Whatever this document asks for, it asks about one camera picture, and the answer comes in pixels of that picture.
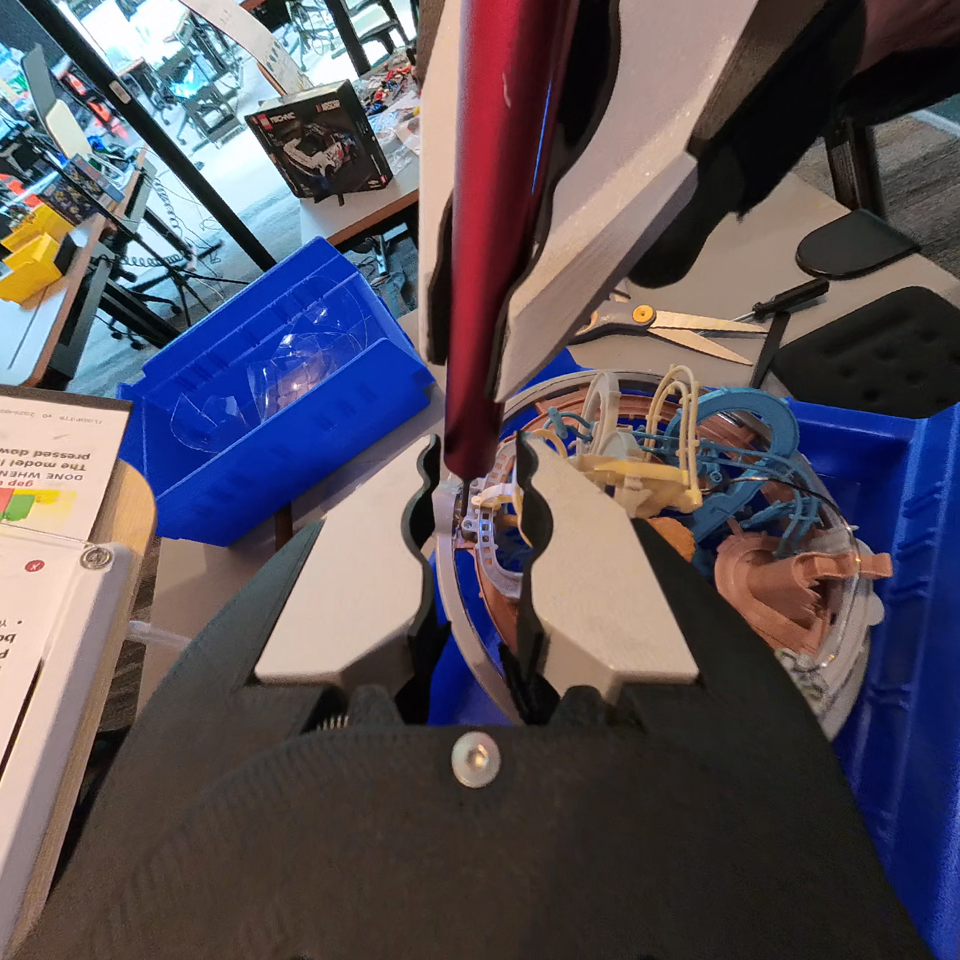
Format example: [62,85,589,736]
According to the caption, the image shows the white instruction board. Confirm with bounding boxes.
[0,457,160,957]

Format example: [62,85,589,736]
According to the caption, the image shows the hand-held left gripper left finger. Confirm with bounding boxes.
[253,433,444,687]

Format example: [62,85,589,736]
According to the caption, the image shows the black perforated pad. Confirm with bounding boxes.
[772,286,960,420]

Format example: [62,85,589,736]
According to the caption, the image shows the red electric screwdriver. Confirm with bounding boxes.
[441,0,582,502]

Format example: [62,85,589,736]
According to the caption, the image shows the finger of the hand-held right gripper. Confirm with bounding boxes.
[416,0,472,367]
[493,0,785,404]

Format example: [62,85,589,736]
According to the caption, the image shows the grey background desk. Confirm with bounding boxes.
[0,142,151,387]

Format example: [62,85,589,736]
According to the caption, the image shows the grey orange scissors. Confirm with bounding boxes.
[577,288,770,367]

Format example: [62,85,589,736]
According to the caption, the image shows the printed instruction sheet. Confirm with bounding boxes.
[0,386,135,759]

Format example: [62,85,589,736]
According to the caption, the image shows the black chair armrest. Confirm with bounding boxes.
[795,112,922,280]

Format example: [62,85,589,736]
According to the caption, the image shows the small black screwdriver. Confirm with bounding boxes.
[731,277,831,324]

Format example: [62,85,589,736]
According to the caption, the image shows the yellow storage bin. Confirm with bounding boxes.
[0,231,76,303]
[0,201,57,249]

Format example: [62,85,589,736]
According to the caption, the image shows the blue storage bin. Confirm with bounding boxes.
[431,337,960,960]
[116,236,436,547]

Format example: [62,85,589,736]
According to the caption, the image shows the clear maze ball toy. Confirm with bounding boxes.
[435,363,894,740]

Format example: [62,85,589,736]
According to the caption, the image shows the black metal frame post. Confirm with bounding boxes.
[22,0,279,271]

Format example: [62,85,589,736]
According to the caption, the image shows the black toy car box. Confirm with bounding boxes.
[244,78,395,207]

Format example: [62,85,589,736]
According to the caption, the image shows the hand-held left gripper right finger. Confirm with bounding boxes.
[504,431,702,710]

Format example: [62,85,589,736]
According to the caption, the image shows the black tool bit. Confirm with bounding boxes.
[748,309,790,390]

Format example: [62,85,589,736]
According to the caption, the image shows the pile of small toy parts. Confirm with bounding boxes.
[352,63,421,155]

